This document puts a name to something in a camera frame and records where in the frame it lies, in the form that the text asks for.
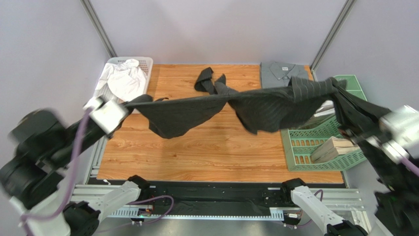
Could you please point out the dark pinstriped long sleeve shirt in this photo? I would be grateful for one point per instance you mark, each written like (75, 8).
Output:
(268, 109)

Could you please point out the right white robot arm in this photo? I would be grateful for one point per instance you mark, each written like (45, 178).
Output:
(397, 210)

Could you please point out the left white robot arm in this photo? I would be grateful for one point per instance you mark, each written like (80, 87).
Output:
(41, 177)

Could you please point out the folded grey shirt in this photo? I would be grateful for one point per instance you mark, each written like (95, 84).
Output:
(278, 74)

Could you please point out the white plastic laundry basket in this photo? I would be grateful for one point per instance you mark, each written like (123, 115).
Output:
(146, 64)

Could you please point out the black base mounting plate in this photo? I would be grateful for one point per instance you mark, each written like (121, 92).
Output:
(220, 198)

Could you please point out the white shirt in basket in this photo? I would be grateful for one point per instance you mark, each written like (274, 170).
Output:
(125, 80)

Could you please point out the green plastic file rack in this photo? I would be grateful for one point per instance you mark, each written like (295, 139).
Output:
(300, 143)

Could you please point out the white papers in rack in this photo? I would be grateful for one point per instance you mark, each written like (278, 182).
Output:
(326, 109)

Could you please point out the brown book in rack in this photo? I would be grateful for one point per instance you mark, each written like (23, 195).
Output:
(332, 148)

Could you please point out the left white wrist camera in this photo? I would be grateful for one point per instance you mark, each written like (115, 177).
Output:
(107, 114)

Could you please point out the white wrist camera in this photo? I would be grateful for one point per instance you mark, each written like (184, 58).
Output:
(398, 131)
(107, 114)

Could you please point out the right corner aluminium post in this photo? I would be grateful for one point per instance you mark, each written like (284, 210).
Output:
(334, 30)

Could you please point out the corner aluminium post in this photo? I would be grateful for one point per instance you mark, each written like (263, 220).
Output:
(334, 30)
(88, 6)

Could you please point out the aluminium frame rail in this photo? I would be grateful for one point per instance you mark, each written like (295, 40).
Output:
(222, 178)

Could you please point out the left corner aluminium post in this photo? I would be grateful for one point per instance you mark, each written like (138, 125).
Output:
(88, 6)

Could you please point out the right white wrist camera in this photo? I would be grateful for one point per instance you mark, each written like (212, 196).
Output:
(398, 131)

